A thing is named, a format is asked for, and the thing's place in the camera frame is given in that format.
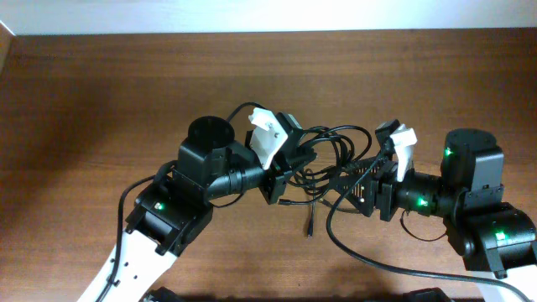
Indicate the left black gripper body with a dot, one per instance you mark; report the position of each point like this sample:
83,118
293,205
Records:
274,176

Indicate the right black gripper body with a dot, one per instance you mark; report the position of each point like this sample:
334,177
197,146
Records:
388,200

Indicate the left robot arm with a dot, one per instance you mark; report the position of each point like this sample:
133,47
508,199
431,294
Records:
177,205

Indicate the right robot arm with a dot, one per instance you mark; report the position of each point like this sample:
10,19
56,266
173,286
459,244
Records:
496,241

